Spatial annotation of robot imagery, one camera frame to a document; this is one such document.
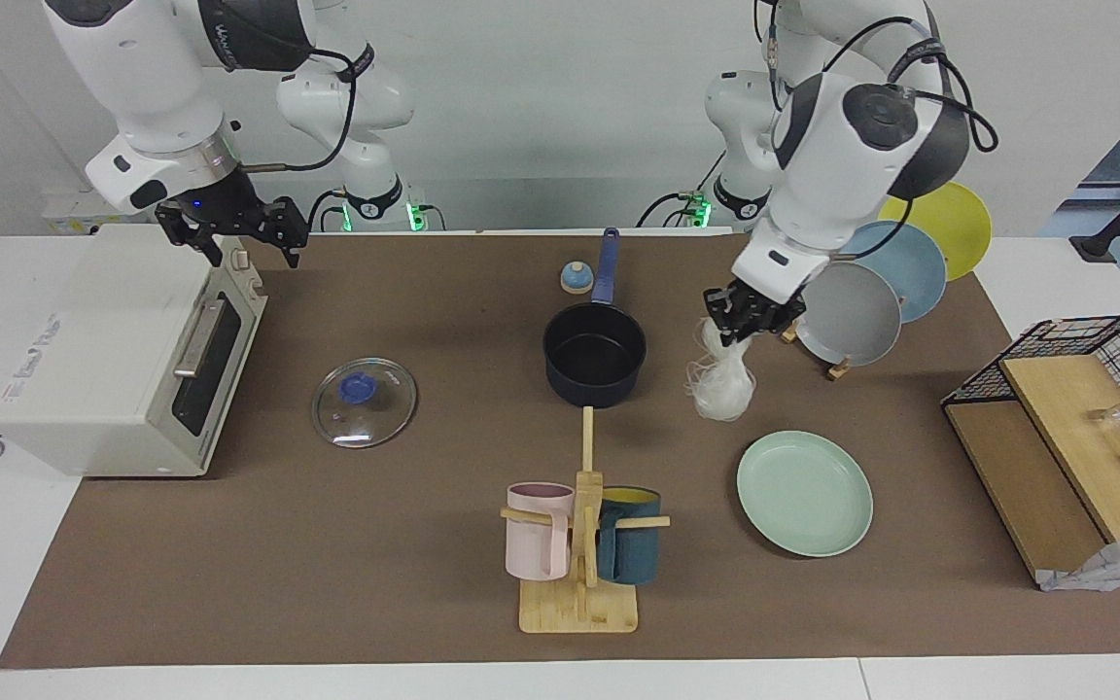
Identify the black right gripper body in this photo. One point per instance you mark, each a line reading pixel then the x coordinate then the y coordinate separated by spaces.
pixel 229 216

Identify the pink mug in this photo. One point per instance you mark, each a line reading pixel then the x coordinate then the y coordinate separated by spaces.
pixel 536 544

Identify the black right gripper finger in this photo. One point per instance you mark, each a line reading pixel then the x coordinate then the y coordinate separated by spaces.
pixel 213 253
pixel 292 253

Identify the wooden plate rack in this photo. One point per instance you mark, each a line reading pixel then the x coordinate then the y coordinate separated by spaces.
pixel 837 369

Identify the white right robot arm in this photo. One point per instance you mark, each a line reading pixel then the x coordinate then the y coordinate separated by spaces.
pixel 152 87

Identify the light green plate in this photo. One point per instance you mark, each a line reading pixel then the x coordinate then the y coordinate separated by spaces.
pixel 803 494

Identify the grey plate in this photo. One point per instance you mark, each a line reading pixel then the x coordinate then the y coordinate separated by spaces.
pixel 847 316

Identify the brown table mat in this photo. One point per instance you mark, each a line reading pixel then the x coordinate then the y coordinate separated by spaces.
pixel 424 544

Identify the dark teal mug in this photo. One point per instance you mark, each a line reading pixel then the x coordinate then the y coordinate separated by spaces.
pixel 630 554

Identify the beige toaster oven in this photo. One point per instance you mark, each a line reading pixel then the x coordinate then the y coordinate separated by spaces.
pixel 84 369

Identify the clear plastic bag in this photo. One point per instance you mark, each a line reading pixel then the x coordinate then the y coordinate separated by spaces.
pixel 723 389

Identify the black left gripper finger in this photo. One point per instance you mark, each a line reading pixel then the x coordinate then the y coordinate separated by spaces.
pixel 721 326
pixel 762 331

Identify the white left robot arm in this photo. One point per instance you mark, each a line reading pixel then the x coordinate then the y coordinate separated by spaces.
pixel 842 165

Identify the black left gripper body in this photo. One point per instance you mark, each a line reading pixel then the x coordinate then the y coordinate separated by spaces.
pixel 759 306

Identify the yellow plate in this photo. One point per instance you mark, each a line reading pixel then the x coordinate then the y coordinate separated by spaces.
pixel 954 224

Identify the glass lid with blue knob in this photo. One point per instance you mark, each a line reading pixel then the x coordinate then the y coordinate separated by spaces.
pixel 366 413

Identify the light blue plate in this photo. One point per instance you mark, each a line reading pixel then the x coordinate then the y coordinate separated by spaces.
pixel 915 267

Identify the small blue round lid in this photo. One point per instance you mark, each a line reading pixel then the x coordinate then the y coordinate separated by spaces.
pixel 577 280

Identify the grey patterned cloth bag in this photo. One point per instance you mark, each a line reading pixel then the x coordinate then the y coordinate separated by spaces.
pixel 1114 564

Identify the wooden mug tree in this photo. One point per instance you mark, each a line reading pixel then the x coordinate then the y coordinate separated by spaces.
pixel 579 608

